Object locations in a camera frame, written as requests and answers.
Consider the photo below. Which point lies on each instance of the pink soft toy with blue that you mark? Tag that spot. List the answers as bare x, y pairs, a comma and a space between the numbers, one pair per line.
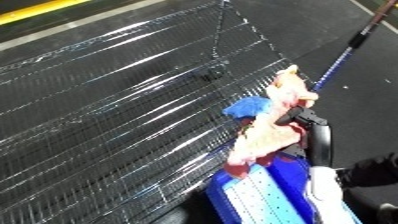
269, 136

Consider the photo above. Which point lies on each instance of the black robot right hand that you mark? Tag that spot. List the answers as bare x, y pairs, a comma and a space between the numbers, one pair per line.
320, 143

